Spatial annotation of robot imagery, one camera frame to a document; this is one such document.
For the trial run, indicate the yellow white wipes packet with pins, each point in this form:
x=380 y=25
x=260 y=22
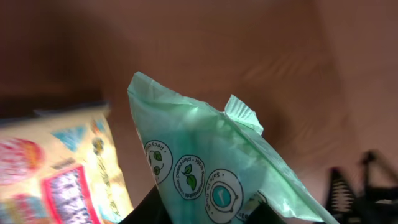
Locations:
x=62 y=167

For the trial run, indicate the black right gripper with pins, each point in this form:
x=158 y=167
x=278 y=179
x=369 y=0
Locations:
x=378 y=203

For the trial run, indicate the mint green wipes pack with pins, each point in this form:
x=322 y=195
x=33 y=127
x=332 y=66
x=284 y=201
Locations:
x=214 y=166

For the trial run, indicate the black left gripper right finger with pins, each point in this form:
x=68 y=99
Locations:
x=263 y=214

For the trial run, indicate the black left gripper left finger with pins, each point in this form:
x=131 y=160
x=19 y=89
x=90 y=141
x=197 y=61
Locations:
x=150 y=211

